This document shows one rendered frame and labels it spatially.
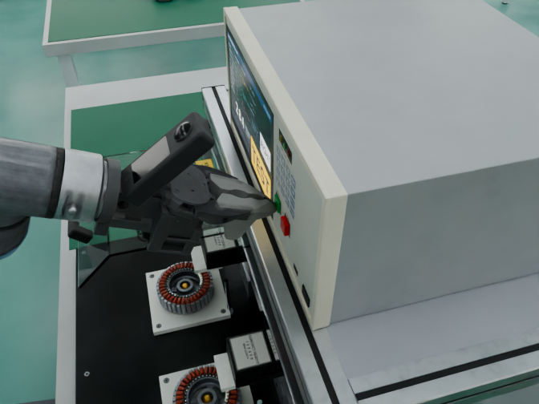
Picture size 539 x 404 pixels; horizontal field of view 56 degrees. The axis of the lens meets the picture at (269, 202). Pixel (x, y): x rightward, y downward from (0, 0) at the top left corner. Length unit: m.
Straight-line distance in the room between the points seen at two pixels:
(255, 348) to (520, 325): 0.38
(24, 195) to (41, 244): 1.86
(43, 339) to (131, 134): 0.88
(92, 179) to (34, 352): 1.55
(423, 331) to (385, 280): 0.08
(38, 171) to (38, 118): 2.69
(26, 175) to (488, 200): 0.45
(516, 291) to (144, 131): 1.16
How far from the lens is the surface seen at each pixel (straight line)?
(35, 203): 0.54
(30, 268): 2.32
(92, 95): 1.79
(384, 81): 0.62
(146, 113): 1.64
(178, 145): 0.53
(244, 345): 0.81
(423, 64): 0.67
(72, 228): 0.83
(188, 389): 0.91
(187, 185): 0.58
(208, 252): 0.93
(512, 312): 0.67
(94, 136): 1.58
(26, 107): 3.36
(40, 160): 0.54
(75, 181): 0.54
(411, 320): 0.63
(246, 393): 0.93
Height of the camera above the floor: 1.62
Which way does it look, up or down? 43 degrees down
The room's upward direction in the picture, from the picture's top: straight up
